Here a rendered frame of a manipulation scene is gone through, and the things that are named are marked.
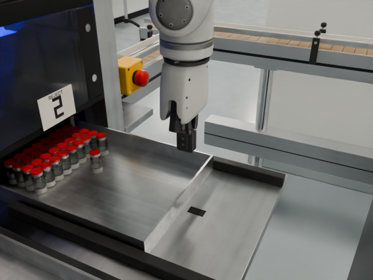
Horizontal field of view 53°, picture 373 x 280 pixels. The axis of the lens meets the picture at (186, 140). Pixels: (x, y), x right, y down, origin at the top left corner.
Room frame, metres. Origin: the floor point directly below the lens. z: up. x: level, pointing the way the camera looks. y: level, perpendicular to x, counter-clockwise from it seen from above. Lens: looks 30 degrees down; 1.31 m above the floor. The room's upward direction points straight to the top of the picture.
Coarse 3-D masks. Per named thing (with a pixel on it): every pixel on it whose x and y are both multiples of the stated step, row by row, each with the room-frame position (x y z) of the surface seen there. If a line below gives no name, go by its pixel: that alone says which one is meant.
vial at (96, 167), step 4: (92, 156) 0.61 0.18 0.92; (96, 156) 0.61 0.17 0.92; (100, 156) 0.62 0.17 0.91; (92, 160) 0.61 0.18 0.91; (96, 160) 0.61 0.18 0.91; (100, 160) 0.61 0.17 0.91; (92, 164) 0.61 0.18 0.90; (96, 164) 0.61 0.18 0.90; (100, 164) 0.61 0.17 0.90; (92, 168) 0.61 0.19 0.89; (96, 168) 0.60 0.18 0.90; (100, 168) 0.61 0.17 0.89; (96, 172) 0.60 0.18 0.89; (100, 172) 0.61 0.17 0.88
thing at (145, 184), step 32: (96, 128) 0.75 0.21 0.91; (128, 160) 0.66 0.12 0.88; (160, 160) 0.66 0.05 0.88; (192, 160) 0.64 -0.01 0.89; (0, 192) 0.52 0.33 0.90; (32, 192) 0.55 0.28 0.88; (64, 192) 0.55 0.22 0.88; (96, 192) 0.55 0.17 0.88; (128, 192) 0.55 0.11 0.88; (160, 192) 0.55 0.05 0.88; (192, 192) 0.54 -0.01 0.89; (96, 224) 0.43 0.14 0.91; (128, 224) 0.46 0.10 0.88; (160, 224) 0.43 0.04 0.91
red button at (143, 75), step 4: (136, 72) 0.83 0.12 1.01; (140, 72) 0.83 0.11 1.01; (144, 72) 0.83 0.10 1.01; (136, 76) 0.82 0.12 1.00; (140, 76) 0.82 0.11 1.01; (144, 76) 0.82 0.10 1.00; (148, 76) 0.84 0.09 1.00; (136, 80) 0.82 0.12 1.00; (140, 80) 0.82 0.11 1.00; (144, 80) 0.82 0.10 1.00; (148, 80) 0.84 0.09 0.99; (136, 84) 0.82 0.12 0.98; (140, 84) 0.82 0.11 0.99; (144, 84) 0.82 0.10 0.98
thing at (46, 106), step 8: (64, 88) 0.64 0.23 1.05; (48, 96) 0.61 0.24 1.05; (56, 96) 0.62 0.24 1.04; (64, 96) 0.64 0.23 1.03; (72, 96) 0.66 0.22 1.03; (40, 104) 0.59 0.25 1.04; (48, 104) 0.60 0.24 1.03; (56, 104) 0.62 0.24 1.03; (64, 104) 0.64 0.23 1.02; (72, 104) 0.65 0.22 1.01; (40, 112) 0.58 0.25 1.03; (48, 112) 0.60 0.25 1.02; (64, 112) 0.63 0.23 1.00; (72, 112) 0.65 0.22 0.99; (48, 120) 0.60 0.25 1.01; (56, 120) 0.61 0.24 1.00; (48, 128) 0.59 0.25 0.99
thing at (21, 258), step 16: (0, 240) 0.40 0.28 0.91; (0, 256) 0.39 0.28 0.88; (16, 256) 0.39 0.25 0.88; (32, 256) 0.37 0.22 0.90; (48, 256) 0.36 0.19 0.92; (0, 272) 0.36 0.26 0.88; (16, 272) 0.36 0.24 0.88; (32, 272) 0.36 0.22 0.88; (48, 272) 0.36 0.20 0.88; (64, 272) 0.35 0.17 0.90; (80, 272) 0.34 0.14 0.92
